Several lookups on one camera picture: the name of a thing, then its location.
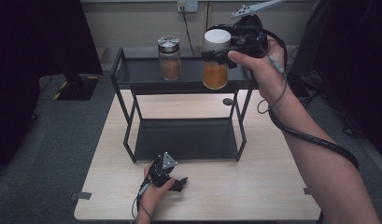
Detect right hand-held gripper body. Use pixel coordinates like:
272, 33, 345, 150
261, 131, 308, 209
209, 0, 287, 61

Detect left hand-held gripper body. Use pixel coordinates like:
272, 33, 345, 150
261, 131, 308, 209
149, 151, 179, 189

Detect white lid glass spice jar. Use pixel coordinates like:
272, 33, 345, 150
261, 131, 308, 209
201, 28, 233, 91

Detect black metal two-tier rack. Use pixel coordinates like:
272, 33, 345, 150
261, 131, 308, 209
109, 46, 262, 164

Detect silver lid glass spice jar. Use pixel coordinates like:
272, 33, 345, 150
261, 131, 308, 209
157, 35, 183, 81

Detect person's left hand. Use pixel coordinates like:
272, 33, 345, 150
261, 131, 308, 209
137, 161, 177, 218

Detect person's right hand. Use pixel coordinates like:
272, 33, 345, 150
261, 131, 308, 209
227, 35, 293, 108

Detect black stand base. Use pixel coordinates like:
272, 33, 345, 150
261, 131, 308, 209
286, 72, 311, 99
52, 73, 101, 102

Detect dark curtain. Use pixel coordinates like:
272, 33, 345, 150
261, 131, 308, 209
313, 0, 382, 162
0, 0, 103, 171

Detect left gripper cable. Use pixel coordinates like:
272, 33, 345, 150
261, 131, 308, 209
131, 176, 153, 224

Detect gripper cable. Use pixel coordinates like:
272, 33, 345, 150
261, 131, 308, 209
131, 176, 153, 224
256, 28, 361, 171

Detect black power cable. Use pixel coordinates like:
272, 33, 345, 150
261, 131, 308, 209
180, 8, 197, 58

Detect white wall outlet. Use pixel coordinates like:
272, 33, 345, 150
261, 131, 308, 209
177, 0, 199, 13

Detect black floor cables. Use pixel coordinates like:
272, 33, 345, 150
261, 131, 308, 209
299, 90, 361, 135

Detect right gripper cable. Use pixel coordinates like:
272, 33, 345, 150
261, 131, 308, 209
256, 28, 361, 171

